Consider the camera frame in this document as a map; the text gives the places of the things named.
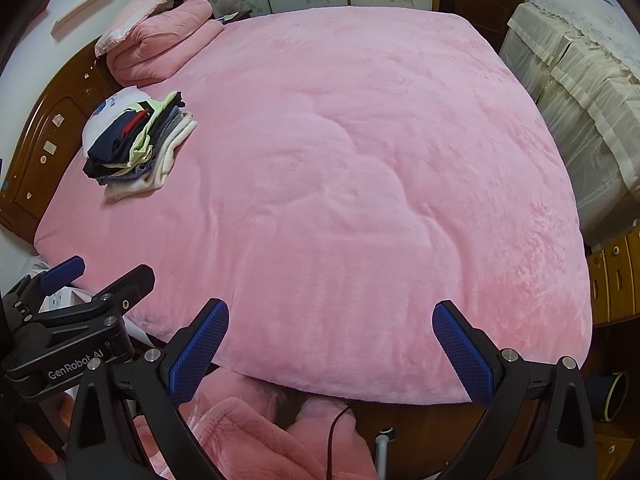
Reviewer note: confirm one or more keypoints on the person's left leg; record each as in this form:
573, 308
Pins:
240, 430

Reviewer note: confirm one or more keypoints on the white lace cover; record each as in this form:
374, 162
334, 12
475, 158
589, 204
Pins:
590, 15

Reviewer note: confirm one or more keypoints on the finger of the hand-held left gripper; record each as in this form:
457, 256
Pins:
65, 270
130, 285

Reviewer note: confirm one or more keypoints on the white power strip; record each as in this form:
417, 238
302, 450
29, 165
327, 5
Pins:
60, 301

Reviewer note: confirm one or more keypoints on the person's right leg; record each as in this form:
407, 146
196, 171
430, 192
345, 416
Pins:
320, 445

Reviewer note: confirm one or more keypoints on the grey metal rod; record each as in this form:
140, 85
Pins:
382, 457

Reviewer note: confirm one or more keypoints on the navy and red varsity jacket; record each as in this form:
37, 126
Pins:
112, 140

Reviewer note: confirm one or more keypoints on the stack of folded clothes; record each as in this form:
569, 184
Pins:
165, 145

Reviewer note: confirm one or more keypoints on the folded pink quilt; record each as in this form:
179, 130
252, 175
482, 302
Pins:
160, 40

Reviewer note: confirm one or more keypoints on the white printed pillow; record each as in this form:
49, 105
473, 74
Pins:
107, 110

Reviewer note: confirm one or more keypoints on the small dark object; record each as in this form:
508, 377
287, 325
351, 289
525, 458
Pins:
237, 16

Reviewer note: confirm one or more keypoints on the wooden headboard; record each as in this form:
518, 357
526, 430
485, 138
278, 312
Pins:
45, 170

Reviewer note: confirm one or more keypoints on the yellow wooden drawer cabinet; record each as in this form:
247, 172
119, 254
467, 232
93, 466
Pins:
615, 280

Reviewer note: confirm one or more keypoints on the pink pillow with lace trim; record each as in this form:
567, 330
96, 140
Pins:
135, 10

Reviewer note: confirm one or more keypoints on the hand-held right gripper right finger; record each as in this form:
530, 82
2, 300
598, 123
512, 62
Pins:
465, 355

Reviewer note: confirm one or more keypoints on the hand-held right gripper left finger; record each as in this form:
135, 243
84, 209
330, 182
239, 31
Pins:
195, 355

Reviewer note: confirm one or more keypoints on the dark round bin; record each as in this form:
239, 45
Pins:
602, 390

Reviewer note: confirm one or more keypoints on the person's leg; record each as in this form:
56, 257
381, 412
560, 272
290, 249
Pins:
320, 445
240, 430

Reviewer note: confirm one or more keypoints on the pink fleece blanket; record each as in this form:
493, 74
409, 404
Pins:
350, 160

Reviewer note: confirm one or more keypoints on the wooden wall strip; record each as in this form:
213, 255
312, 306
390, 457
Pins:
82, 8

